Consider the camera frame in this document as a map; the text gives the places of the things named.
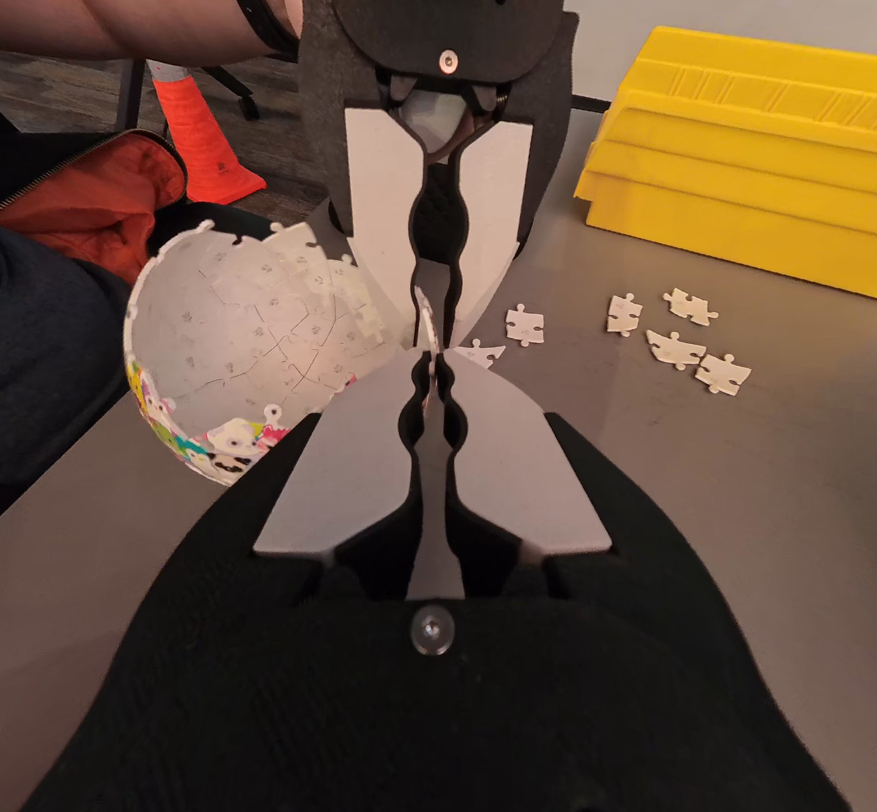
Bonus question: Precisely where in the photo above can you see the yellow plastic bin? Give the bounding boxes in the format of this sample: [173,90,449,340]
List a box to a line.
[574,26,877,298]

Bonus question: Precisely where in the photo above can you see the black zippered bag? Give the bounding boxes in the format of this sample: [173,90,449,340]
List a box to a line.
[0,127,191,210]

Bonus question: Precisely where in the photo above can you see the white puzzle pieces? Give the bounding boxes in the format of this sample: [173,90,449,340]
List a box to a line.
[455,288,752,395]

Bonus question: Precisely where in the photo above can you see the orange jacket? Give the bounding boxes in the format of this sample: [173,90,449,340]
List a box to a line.
[0,134,187,285]

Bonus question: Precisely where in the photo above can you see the orange traffic cone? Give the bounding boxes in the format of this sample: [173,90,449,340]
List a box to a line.
[146,58,267,205]

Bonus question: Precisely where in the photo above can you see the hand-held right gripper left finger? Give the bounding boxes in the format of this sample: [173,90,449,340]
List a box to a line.
[252,346,436,598]

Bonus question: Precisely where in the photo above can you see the colourful cartoon puzzle ball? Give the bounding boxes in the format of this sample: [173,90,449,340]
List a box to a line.
[123,219,395,487]

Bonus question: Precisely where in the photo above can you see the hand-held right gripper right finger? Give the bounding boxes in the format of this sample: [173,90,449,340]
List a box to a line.
[435,348,613,598]

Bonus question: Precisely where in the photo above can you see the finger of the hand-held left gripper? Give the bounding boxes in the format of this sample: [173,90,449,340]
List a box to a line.
[344,106,429,349]
[438,121,537,347]

